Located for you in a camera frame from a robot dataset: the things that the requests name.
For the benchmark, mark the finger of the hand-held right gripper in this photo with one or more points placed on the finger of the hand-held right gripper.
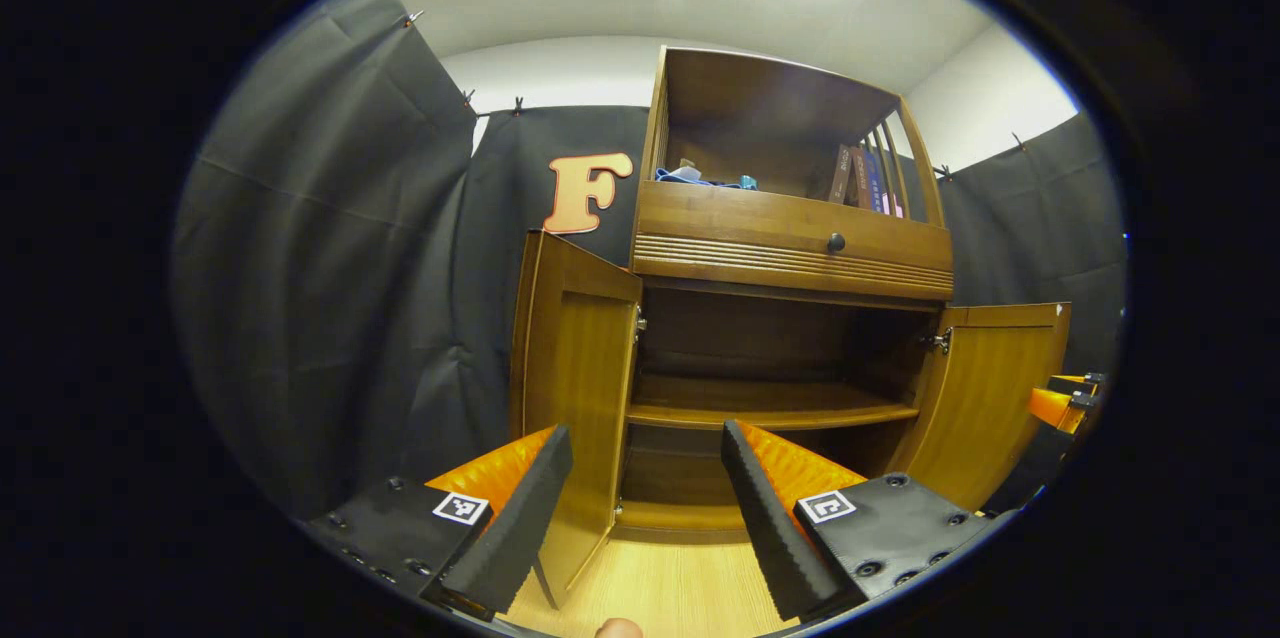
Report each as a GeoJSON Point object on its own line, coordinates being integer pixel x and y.
{"type": "Point", "coordinates": [1055, 408]}

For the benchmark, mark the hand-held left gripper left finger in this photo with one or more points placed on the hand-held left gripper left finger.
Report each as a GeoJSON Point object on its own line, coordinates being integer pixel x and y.
{"type": "Point", "coordinates": [520, 528]}

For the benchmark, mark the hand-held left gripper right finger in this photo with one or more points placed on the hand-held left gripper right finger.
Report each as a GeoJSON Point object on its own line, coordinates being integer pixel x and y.
{"type": "Point", "coordinates": [770, 528]}

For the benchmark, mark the wooden shoe cabinet door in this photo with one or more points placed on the wooden shoe cabinet door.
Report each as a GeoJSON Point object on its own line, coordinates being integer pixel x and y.
{"type": "Point", "coordinates": [990, 408]}
{"type": "Point", "coordinates": [585, 398]}

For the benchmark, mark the wooden double-door shoe cabinet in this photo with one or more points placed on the wooden double-door shoe cabinet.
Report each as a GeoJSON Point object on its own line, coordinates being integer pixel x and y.
{"type": "Point", "coordinates": [770, 118]}

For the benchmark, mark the metal door hinge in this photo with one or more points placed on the metal door hinge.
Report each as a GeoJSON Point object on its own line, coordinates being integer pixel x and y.
{"type": "Point", "coordinates": [938, 342]}
{"type": "Point", "coordinates": [640, 326]}

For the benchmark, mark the wooden inner shelf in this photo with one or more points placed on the wooden inner shelf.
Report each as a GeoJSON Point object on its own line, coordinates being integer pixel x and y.
{"type": "Point", "coordinates": [770, 410]}

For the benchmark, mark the black round drawer knob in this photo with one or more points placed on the black round drawer knob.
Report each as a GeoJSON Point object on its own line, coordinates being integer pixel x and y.
{"type": "Point", "coordinates": [836, 243]}

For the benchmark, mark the blue book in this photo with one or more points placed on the blue book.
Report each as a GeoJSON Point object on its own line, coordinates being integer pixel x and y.
{"type": "Point", "coordinates": [874, 181]}

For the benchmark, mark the reddish brown book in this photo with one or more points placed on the reddish brown book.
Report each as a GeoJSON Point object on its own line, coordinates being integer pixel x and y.
{"type": "Point", "coordinates": [859, 178]}

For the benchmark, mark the wooden drawer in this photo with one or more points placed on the wooden drawer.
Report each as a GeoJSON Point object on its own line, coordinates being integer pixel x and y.
{"type": "Point", "coordinates": [740, 218]}

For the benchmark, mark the blue toy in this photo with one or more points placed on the blue toy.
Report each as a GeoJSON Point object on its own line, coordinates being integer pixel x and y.
{"type": "Point", "coordinates": [685, 178]}

